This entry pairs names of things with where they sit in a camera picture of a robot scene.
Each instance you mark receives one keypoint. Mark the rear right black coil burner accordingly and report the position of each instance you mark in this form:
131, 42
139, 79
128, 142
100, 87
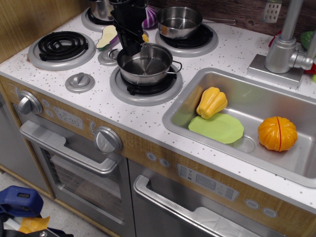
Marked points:
200, 38

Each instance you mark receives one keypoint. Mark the oven dial knob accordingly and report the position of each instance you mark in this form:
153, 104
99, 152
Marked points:
106, 140
28, 103

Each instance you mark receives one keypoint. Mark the grey stove knob upper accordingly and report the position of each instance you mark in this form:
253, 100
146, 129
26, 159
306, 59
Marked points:
108, 57

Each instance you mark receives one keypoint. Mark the silver slotted spatula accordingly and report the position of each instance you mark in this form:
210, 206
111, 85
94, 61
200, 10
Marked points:
271, 11

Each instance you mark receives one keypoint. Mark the front right black coil burner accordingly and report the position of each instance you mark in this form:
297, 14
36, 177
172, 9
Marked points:
162, 86

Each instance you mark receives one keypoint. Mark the toy eggplant half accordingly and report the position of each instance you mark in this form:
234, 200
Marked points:
109, 35

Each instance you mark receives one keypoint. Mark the dishwasher control panel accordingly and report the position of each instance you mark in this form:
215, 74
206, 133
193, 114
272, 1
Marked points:
207, 182

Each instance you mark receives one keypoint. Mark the steel saucepan with long handle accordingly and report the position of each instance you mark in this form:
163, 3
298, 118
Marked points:
179, 23

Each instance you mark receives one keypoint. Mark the grey stove knob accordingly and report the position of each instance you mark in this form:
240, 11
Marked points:
80, 83
108, 57

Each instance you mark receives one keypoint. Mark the rear left black coil burner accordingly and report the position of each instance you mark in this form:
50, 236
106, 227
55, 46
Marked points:
96, 20

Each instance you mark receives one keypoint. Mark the steel two-handled pot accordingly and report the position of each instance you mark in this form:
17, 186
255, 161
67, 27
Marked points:
148, 67

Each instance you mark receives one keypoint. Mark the blue clamp tool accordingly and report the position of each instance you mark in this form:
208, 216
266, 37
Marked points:
20, 202

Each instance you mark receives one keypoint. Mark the yellow toy bell pepper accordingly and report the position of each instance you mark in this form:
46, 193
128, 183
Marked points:
212, 101

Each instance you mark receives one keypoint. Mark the silver toy faucet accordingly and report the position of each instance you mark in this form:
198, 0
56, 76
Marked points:
284, 64

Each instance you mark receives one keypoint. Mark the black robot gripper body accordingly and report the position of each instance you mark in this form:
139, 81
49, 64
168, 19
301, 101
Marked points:
128, 18

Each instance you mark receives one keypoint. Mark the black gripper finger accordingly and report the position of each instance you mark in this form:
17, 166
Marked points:
132, 43

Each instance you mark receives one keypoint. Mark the oven clock display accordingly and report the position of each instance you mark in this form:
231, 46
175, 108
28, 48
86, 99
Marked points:
68, 118

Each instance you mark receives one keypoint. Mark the black coil burner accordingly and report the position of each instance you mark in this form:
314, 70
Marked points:
96, 20
200, 38
162, 86
63, 45

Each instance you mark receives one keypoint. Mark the orange toy pumpkin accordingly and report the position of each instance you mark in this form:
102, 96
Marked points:
277, 134

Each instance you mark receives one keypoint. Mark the toy oven door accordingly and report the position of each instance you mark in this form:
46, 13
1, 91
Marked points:
94, 184

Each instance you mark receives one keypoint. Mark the tall steel pot rear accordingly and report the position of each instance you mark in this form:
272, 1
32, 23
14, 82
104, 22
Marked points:
101, 9

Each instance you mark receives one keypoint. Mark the yellow tape piece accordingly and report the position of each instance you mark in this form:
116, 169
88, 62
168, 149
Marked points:
33, 224

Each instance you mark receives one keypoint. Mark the grey stove knob lower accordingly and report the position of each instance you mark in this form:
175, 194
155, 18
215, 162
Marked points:
80, 83

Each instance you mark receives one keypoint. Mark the right oven dial knob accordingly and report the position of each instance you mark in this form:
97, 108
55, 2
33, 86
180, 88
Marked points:
106, 140

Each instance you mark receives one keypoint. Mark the left oven dial knob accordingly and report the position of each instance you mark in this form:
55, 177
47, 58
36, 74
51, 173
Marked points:
28, 103

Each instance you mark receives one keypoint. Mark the green toy plate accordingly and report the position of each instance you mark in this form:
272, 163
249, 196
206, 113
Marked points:
220, 127

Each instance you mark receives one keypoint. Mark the silver toy sink basin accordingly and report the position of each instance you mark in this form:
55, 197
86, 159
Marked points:
251, 102

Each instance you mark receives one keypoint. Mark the red toy item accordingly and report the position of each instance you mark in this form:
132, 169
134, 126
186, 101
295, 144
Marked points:
273, 39

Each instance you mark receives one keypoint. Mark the green toy vegetable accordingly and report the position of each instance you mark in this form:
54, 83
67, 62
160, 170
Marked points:
305, 39

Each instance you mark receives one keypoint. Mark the front left black coil burner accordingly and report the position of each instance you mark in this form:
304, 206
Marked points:
63, 45

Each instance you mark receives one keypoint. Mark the toy dishwasher door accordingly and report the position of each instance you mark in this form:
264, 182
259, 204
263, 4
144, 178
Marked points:
167, 205

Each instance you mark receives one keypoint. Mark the purple toy onion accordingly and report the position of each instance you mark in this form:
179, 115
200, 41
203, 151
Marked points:
151, 18

